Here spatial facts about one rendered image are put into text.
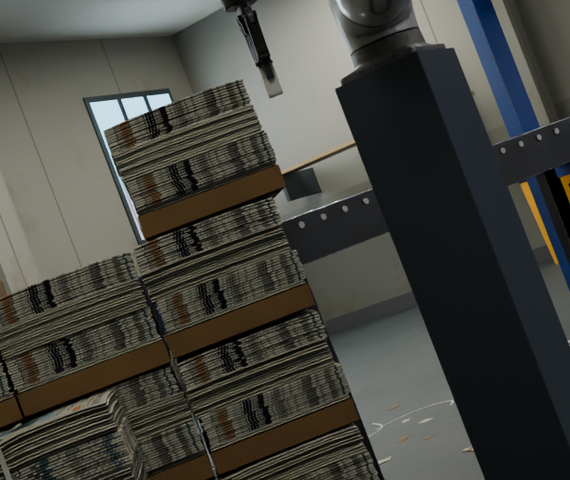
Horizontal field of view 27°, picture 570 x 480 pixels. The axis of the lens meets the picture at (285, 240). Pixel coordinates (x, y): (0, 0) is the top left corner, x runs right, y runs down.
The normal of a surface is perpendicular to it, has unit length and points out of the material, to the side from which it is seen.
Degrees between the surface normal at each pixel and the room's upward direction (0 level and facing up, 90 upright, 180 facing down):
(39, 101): 90
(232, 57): 90
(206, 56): 90
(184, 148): 90
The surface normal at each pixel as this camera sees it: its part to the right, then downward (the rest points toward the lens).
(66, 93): 0.79, -0.32
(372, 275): -0.49, 0.17
